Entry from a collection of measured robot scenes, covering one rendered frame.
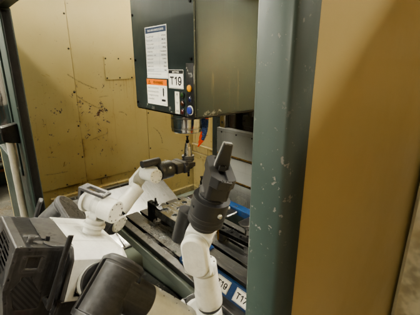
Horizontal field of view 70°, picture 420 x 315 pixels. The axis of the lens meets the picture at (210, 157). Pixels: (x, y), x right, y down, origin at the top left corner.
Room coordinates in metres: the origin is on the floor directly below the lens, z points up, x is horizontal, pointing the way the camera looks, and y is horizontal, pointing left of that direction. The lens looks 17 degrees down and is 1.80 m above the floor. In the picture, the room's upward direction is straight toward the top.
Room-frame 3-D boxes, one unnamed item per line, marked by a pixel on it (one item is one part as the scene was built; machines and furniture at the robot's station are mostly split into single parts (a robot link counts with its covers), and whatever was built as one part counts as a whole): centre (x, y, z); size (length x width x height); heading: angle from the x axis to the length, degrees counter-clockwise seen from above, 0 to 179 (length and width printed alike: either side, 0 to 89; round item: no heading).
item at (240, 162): (1.78, -0.22, 1.16); 0.48 x 0.05 x 0.51; 41
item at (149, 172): (1.33, 0.26, 1.33); 0.11 x 0.11 x 0.11; 44
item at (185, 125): (1.48, 0.11, 1.55); 0.16 x 0.16 x 0.12
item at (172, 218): (1.58, 0.14, 0.97); 0.29 x 0.23 x 0.05; 41
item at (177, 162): (1.41, 0.18, 1.32); 0.13 x 0.12 x 0.10; 44
